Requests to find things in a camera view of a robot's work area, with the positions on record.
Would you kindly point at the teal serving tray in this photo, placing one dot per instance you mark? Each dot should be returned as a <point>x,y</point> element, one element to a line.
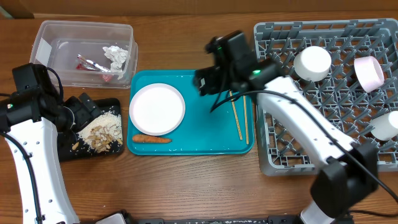
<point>201,132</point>

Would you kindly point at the orange carrot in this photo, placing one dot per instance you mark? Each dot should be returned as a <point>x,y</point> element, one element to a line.
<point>143,138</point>

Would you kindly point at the red snack wrapper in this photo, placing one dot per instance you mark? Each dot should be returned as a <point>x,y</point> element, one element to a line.
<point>89,65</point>

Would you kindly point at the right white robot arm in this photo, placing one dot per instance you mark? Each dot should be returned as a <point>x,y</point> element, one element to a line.
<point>347,171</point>

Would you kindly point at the clear plastic bin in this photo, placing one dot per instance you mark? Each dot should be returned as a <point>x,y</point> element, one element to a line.
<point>61,45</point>

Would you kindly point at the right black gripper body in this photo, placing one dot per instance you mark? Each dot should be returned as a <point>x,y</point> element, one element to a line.
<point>214,81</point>

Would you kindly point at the black waste tray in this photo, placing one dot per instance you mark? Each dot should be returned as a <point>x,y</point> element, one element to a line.
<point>71,146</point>

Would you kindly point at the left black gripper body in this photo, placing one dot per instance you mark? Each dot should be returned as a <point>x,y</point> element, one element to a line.
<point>76,115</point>

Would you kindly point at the grey dishwasher rack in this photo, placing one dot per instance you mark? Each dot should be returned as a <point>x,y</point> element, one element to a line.
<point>339,97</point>

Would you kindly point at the cream bowl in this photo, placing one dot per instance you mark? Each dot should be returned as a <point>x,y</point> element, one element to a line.
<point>312,63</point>

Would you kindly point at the food scraps and rice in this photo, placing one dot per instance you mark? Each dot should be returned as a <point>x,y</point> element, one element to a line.
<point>100,134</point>

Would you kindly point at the white cup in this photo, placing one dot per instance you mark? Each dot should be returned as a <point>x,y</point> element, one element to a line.
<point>385,126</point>

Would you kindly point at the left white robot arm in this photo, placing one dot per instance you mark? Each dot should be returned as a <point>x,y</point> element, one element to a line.
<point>30,123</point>

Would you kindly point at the wooden chopstick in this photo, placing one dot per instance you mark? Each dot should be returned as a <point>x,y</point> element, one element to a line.
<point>236,120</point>
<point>245,119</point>

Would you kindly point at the white tissue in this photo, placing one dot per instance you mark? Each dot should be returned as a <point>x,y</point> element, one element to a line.
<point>117,57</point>

